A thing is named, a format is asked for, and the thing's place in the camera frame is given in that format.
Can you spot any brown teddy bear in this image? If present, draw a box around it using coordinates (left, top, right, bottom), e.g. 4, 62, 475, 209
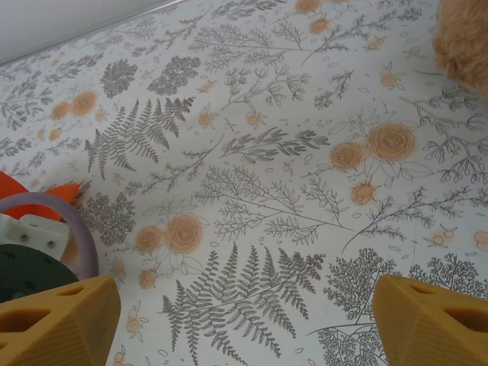
432, 0, 488, 97

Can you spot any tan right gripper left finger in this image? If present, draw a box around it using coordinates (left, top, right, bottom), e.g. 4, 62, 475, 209
0, 275, 122, 366

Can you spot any orange cloth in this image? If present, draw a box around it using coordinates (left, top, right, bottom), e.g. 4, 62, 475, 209
0, 170, 84, 223

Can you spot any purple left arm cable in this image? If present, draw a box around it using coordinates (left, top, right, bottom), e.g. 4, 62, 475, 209
0, 191, 101, 284

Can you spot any floral patterned table mat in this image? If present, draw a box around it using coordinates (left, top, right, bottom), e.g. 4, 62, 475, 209
0, 0, 488, 366

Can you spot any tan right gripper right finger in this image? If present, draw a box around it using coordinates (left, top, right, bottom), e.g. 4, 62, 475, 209
371, 274, 488, 366

